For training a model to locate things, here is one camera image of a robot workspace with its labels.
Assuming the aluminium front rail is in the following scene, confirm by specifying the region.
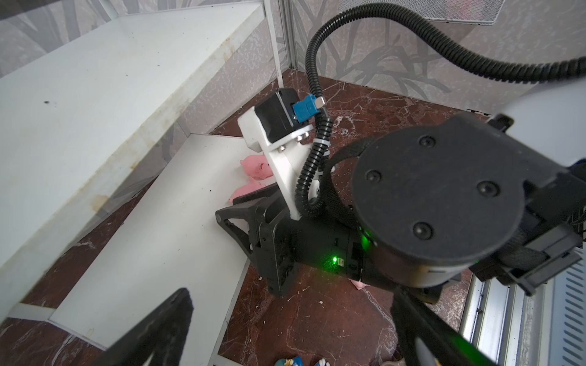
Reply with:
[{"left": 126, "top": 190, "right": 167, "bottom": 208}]
[{"left": 459, "top": 249, "right": 585, "bottom": 365}]

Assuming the pink toy in basket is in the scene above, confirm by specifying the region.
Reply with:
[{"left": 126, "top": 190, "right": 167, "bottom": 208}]
[{"left": 446, "top": 0, "right": 479, "bottom": 19}]

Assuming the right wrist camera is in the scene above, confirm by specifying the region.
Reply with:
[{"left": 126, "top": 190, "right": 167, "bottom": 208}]
[{"left": 238, "top": 88, "right": 332, "bottom": 221}]

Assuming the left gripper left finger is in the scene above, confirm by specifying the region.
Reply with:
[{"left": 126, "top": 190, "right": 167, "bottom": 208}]
[{"left": 94, "top": 288, "right": 194, "bottom": 365}]

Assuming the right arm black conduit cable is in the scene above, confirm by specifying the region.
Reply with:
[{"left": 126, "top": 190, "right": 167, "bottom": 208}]
[{"left": 294, "top": 2, "right": 586, "bottom": 218}]

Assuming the blue figurine left upper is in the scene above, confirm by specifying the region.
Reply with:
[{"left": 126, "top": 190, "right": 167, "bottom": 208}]
[{"left": 274, "top": 356, "right": 303, "bottom": 366}]

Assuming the pink pig toy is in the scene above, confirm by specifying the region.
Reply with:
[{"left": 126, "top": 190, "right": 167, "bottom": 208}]
[
  {"left": 240, "top": 155, "right": 273, "bottom": 181},
  {"left": 228, "top": 178, "right": 273, "bottom": 204}
]

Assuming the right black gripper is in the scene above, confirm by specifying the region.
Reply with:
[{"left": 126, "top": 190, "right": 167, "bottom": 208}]
[{"left": 215, "top": 184, "right": 389, "bottom": 297}]

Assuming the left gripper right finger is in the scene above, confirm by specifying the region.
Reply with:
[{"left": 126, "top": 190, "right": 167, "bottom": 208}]
[{"left": 391, "top": 288, "right": 494, "bottom": 365}]

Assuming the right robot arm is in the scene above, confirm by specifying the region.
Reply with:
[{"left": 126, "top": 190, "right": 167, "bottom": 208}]
[{"left": 215, "top": 79, "right": 585, "bottom": 303}]

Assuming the white two-tier shelf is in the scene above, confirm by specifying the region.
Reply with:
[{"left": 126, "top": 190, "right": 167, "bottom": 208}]
[{"left": 1, "top": 1, "right": 282, "bottom": 365}]

